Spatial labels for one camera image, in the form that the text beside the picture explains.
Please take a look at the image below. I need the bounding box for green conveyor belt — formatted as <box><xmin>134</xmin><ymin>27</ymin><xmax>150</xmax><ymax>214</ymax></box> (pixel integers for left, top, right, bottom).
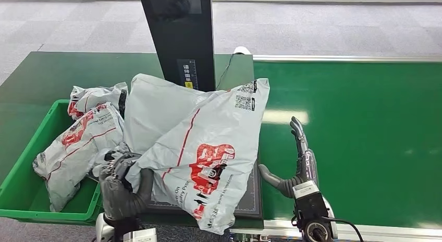
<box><xmin>253</xmin><ymin>60</ymin><xmax>442</xmax><ymax>231</ymax></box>

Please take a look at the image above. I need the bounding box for aluminium conveyor side rail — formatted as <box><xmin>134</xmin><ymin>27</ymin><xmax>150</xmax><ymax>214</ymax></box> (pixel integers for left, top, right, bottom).
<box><xmin>229</xmin><ymin>219</ymin><xmax>442</xmax><ymax>242</ymax></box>
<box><xmin>253</xmin><ymin>55</ymin><xmax>442</xmax><ymax>64</ymax></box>

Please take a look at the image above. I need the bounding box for green plastic delivery bin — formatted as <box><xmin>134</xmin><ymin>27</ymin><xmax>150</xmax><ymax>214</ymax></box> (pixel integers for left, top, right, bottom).
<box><xmin>0</xmin><ymin>99</ymin><xmax>104</xmax><ymax>224</ymax></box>

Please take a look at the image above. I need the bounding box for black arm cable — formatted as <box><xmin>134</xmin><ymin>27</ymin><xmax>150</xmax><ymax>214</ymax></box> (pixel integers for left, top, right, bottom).
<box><xmin>321</xmin><ymin>216</ymin><xmax>365</xmax><ymax>242</ymax></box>

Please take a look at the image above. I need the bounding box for black inbound scanner machine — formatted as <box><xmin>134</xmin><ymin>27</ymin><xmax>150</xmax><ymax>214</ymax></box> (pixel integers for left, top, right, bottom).
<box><xmin>138</xmin><ymin>0</ymin><xmax>264</xmax><ymax>221</ymax></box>

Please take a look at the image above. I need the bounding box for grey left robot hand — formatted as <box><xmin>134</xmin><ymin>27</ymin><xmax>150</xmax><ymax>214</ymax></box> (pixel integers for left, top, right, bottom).
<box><xmin>99</xmin><ymin>151</ymin><xmax>155</xmax><ymax>222</ymax></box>

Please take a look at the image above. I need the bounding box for small crumpled grey mailer bag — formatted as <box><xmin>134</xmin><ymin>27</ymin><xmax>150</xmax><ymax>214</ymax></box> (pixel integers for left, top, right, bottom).
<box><xmin>67</xmin><ymin>82</ymin><xmax>129</xmax><ymax>121</ymax></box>

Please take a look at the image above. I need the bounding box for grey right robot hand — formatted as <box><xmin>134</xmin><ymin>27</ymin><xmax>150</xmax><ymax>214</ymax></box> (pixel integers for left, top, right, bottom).
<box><xmin>257</xmin><ymin>116</ymin><xmax>320</xmax><ymax>200</ymax></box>

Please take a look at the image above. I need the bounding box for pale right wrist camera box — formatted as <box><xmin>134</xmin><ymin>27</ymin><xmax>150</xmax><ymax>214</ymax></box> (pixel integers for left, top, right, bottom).
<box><xmin>292</xmin><ymin>180</ymin><xmax>329</xmax><ymax>223</ymax></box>

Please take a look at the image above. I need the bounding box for large grey red-print mailer bag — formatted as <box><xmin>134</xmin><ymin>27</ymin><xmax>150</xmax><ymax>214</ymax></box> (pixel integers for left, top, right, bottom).
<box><xmin>124</xmin><ymin>73</ymin><xmax>271</xmax><ymax>236</ymax></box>

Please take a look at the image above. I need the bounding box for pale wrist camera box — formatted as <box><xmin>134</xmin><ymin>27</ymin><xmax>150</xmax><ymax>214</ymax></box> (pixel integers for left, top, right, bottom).
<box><xmin>122</xmin><ymin>227</ymin><xmax>158</xmax><ymax>242</ymax></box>
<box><xmin>292</xmin><ymin>180</ymin><xmax>329</xmax><ymax>223</ymax></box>

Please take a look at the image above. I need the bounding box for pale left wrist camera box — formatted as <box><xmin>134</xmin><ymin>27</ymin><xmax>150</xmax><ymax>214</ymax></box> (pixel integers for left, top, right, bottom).
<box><xmin>122</xmin><ymin>227</ymin><xmax>158</xmax><ymax>242</ymax></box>

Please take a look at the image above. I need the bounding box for thin black machine cable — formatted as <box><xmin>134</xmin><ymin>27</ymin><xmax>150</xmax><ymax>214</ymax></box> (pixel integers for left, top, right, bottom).
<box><xmin>215</xmin><ymin>53</ymin><xmax>236</xmax><ymax>91</ymax></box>

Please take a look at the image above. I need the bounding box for grey mailer bag red stripe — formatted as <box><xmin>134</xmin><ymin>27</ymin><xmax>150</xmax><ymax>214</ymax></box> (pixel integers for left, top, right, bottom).
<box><xmin>32</xmin><ymin>102</ymin><xmax>133</xmax><ymax>213</ymax></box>

